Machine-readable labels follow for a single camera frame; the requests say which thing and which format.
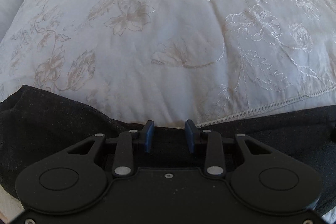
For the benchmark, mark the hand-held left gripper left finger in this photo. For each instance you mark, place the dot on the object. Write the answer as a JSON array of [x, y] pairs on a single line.
[[148, 136]]

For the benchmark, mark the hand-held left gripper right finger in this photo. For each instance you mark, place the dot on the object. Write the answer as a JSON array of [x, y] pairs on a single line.
[[190, 138]]

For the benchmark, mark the dark grey pants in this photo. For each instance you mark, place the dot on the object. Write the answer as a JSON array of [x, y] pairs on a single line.
[[52, 129]]

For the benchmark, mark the white embroidered bedspread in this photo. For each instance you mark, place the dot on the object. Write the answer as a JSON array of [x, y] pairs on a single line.
[[170, 29]]

